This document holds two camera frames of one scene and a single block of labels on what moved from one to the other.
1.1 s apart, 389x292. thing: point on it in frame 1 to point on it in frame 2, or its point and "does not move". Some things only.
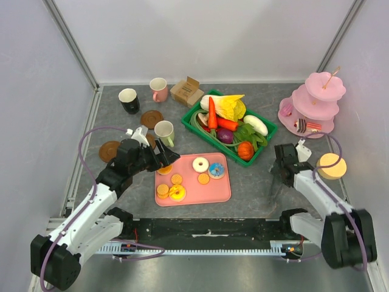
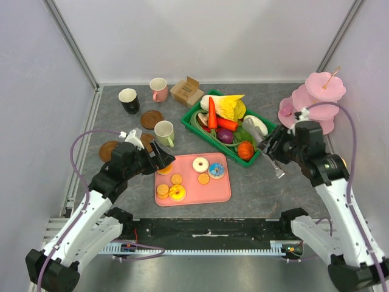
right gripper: (274, 170) to (279, 135)
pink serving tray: (196, 178) does not move
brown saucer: (108, 150) does not move
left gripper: (165, 158) does not move
